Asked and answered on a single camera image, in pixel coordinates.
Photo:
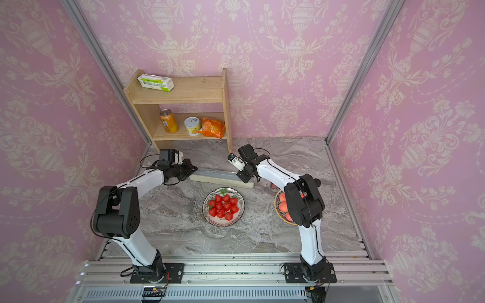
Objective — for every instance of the brown spice jar black lid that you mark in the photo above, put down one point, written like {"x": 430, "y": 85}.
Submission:
{"x": 317, "y": 182}

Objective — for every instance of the orange chip bag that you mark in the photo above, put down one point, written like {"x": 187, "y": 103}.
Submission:
{"x": 212, "y": 128}

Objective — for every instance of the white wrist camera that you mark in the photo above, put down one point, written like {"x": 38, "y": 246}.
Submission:
{"x": 178, "y": 157}
{"x": 236, "y": 161}

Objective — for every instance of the cream plastic wrap dispenser box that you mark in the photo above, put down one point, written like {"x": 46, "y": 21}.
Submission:
{"x": 224, "y": 178}

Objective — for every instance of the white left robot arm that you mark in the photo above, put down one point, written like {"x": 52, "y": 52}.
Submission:
{"x": 117, "y": 216}

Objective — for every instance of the aluminium corner post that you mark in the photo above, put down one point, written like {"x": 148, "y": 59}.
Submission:
{"x": 74, "y": 11}
{"x": 376, "y": 43}

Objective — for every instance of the orange drink can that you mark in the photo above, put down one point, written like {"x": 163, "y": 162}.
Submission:
{"x": 168, "y": 121}

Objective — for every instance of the left aluminium corner post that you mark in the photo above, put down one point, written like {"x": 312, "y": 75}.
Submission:
{"x": 74, "y": 11}

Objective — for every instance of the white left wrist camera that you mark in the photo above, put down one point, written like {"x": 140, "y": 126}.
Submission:
{"x": 178, "y": 157}

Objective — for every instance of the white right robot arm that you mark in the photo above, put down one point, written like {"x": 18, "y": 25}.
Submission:
{"x": 305, "y": 205}

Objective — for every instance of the patterned plate of strawberries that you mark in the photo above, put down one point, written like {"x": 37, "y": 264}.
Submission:
{"x": 223, "y": 207}

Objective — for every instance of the striped plate of peaches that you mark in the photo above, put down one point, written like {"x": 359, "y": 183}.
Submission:
{"x": 281, "y": 210}

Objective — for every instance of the white yellow snack cup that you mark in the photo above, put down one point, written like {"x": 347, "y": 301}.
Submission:
{"x": 192, "y": 125}

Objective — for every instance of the white green carton box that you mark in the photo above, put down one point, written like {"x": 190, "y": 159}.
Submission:
{"x": 164, "y": 84}

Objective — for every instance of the right aluminium corner post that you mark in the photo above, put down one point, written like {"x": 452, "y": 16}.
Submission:
{"x": 376, "y": 43}

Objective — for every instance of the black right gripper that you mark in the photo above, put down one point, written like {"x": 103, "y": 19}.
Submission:
{"x": 245, "y": 179}

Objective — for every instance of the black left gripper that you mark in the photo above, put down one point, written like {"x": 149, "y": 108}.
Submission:
{"x": 187, "y": 162}

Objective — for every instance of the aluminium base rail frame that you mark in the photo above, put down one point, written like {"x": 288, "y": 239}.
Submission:
{"x": 260, "y": 277}

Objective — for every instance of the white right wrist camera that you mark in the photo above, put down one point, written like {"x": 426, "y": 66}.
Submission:
{"x": 236, "y": 161}

